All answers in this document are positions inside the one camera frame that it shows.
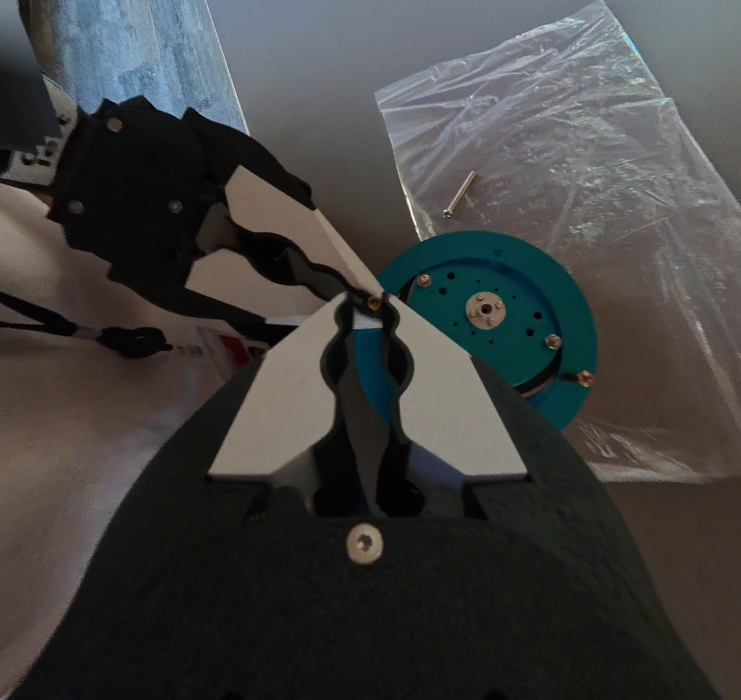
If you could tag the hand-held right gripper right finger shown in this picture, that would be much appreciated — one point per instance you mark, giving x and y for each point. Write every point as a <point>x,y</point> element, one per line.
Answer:
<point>451,422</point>

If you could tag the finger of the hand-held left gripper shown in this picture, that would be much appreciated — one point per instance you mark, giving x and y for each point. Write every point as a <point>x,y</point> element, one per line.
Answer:
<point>231,274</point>
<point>278,202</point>

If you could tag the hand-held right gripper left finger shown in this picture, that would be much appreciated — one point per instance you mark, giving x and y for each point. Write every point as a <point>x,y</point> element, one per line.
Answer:
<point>278,422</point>

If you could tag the blue round turntable assembly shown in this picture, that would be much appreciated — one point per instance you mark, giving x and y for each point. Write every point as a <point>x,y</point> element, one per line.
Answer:
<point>498,318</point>

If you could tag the grey desk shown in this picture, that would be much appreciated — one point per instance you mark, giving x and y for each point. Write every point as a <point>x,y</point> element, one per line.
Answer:
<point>324,104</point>

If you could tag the red and white badge card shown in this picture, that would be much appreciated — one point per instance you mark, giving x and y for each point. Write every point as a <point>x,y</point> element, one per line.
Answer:
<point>231,355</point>

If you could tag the long steel screw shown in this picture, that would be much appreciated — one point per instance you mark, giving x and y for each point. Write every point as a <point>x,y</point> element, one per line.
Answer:
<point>460,193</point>

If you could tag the clear plastic bag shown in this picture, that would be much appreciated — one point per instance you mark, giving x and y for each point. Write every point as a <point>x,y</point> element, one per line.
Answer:
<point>579,161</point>

